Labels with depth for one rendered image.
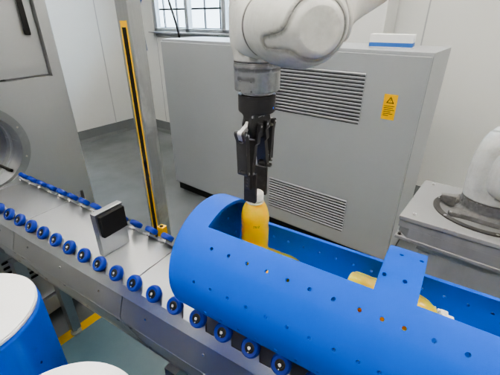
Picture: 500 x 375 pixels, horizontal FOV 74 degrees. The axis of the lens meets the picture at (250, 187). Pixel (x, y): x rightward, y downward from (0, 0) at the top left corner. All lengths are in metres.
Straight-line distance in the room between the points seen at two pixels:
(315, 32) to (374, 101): 1.72
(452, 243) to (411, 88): 1.16
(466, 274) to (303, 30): 0.94
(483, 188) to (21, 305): 1.22
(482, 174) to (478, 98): 2.22
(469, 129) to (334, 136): 1.44
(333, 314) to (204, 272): 0.26
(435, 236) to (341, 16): 0.79
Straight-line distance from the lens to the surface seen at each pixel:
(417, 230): 1.10
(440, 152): 3.47
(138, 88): 1.29
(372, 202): 2.34
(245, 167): 0.67
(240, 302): 0.66
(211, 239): 0.69
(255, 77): 0.63
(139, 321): 1.03
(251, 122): 0.65
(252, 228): 0.77
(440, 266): 1.21
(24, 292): 0.97
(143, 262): 1.11
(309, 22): 0.44
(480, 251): 1.10
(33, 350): 0.94
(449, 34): 3.32
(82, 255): 1.14
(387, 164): 2.22
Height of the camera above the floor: 1.61
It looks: 27 degrees down
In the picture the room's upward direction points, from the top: straight up
